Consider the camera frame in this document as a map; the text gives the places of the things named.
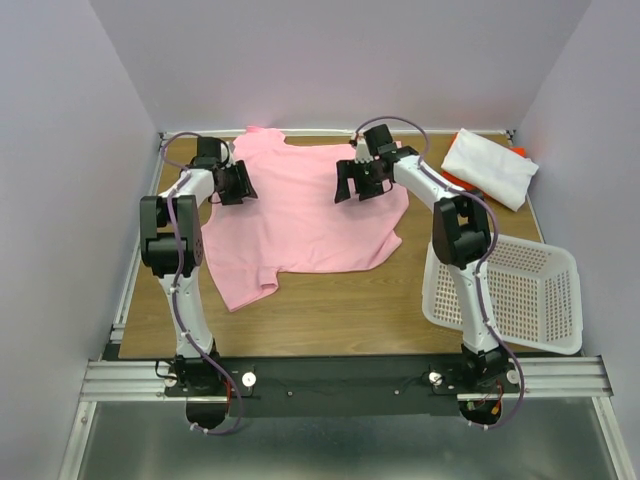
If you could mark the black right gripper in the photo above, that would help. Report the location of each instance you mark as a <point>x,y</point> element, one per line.
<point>347,170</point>

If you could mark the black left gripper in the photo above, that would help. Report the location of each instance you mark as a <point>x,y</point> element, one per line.
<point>243,188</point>

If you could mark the pink t shirt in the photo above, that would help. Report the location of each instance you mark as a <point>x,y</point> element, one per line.
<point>294,225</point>

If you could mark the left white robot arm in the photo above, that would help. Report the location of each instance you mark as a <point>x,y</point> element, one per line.
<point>172,247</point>

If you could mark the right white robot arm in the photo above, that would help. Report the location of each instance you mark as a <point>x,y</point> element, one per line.
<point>461,238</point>

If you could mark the orange folded t shirt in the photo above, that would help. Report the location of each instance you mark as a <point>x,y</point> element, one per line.
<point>460,181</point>

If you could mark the white folded t shirt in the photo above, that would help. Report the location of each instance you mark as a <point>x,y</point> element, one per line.
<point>492,167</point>

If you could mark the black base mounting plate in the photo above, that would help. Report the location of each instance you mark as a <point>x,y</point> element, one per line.
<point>339,386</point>

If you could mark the white plastic laundry basket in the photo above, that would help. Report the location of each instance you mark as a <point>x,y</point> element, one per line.
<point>531,289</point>

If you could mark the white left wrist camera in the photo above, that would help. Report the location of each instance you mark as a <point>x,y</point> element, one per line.
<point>227,154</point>

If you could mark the aluminium frame rail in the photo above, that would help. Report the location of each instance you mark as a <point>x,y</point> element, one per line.
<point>562,425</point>

